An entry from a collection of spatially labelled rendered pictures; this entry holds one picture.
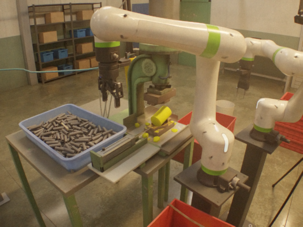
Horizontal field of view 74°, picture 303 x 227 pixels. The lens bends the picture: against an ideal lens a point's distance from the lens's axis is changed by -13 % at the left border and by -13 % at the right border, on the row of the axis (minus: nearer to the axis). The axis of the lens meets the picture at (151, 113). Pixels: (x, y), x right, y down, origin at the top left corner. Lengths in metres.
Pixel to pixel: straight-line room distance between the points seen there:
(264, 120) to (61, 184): 1.13
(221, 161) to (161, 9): 0.71
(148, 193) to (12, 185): 1.90
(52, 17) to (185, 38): 5.61
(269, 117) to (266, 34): 5.12
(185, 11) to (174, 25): 6.49
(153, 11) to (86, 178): 0.81
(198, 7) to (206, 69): 6.08
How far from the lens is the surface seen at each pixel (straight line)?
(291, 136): 3.31
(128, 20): 0.68
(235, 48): 0.80
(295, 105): 1.38
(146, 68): 1.14
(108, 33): 0.67
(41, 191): 2.53
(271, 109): 1.39
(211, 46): 0.75
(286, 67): 1.10
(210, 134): 0.94
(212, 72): 0.98
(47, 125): 1.43
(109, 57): 0.82
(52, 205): 2.34
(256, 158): 1.53
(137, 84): 1.24
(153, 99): 1.13
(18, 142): 1.46
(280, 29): 6.37
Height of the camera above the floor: 1.62
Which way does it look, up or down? 25 degrees down
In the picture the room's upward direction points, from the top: straight up
